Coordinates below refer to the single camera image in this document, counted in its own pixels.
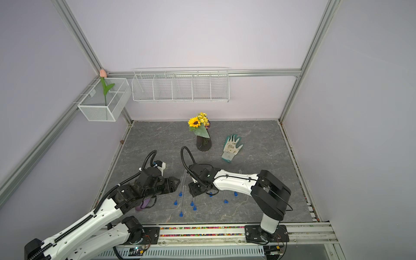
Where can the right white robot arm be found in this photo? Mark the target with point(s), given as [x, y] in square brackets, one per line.
[270, 194]

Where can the green circuit board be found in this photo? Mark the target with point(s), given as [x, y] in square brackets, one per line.
[136, 251]

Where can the yellow sunflower bouquet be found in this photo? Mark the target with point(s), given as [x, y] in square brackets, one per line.
[199, 125]

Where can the white wire wall shelf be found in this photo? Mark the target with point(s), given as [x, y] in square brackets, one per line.
[181, 84]

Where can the white vented cable duct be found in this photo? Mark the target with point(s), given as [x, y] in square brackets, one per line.
[195, 252]

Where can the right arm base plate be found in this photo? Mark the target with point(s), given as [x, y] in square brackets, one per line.
[255, 234]

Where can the pink artificial tulip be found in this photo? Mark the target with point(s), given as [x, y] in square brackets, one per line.
[105, 87]

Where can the dark glass flower vase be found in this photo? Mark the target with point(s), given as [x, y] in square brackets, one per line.
[203, 144]

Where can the white mesh wall basket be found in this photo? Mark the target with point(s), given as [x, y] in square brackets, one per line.
[93, 105]

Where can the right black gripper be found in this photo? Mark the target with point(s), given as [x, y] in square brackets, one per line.
[192, 191]

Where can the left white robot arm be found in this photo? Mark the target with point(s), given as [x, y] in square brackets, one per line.
[115, 203]

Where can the purple scoop pink handle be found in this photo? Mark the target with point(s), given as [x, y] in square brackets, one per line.
[143, 205]

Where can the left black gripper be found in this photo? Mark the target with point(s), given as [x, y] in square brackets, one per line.
[169, 184]

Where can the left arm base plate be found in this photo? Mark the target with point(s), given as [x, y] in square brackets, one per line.
[145, 236]

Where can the green white work glove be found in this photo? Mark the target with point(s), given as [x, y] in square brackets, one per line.
[231, 147]

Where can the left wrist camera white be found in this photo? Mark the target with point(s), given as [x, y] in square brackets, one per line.
[160, 165]

